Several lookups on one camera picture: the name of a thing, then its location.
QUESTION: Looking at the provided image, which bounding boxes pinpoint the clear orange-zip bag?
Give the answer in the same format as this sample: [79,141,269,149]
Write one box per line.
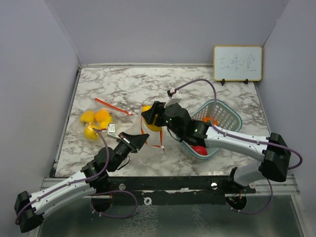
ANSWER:
[70,98,134,144]
[123,103,168,154]

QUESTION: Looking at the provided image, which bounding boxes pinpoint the orange toy pepper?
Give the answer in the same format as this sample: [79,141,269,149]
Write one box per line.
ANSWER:
[202,117,218,126]

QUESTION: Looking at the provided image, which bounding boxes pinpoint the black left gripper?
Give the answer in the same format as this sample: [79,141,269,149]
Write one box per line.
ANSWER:
[111,132,149,172]

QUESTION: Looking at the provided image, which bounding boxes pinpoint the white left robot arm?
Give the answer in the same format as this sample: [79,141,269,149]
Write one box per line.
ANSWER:
[14,132,149,233]

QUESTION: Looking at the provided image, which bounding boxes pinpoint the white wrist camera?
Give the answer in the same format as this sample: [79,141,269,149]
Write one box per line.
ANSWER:
[165,88,182,107]
[106,123,119,140]

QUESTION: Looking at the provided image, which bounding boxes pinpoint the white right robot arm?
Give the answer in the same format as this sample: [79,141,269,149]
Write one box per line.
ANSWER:
[141,101,291,193]

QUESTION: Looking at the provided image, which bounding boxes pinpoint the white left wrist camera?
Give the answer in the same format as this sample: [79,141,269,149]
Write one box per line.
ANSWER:
[106,123,119,140]

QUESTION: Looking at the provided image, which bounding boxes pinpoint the yellow toy lemon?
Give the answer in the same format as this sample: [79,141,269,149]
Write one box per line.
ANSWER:
[94,109,113,129]

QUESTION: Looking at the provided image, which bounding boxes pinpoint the yellow toy bell pepper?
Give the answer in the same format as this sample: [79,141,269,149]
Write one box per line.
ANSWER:
[79,110,95,124]

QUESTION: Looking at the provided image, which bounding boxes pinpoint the small framed whiteboard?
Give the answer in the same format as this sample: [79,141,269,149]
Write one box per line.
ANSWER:
[213,45,263,84]

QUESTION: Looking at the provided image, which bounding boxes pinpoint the red toy fruit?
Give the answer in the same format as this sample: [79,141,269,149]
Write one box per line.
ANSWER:
[191,146,208,156]

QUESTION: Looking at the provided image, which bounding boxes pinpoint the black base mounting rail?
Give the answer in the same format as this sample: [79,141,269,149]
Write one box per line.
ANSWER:
[91,176,255,214]

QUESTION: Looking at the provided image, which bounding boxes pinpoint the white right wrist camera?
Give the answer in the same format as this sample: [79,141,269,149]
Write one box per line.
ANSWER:
[165,88,182,107]

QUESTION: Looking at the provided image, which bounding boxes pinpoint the pale green plastic basket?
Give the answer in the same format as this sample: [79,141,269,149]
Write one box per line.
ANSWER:
[181,100,242,164]

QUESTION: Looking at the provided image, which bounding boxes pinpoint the orange-yellow toy bell pepper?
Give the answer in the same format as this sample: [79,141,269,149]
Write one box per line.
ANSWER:
[142,105,162,132]

